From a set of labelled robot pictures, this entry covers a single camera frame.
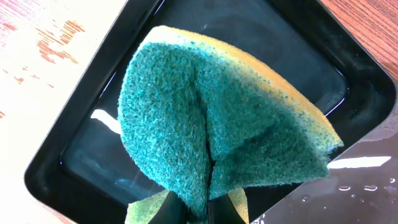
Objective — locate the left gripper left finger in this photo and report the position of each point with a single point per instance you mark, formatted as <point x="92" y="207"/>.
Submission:
<point x="172" y="211"/>

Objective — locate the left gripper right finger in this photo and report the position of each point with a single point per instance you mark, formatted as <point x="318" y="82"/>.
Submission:
<point x="222" y="211"/>

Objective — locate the green yellow sponge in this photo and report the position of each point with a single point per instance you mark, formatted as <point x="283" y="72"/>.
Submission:
<point x="203" y="119"/>

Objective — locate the black water basin tray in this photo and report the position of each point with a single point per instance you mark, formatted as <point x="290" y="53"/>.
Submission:
<point x="82" y="170"/>

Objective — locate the large dark serving tray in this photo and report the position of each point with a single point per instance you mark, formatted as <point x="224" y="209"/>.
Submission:
<point x="361" y="188"/>

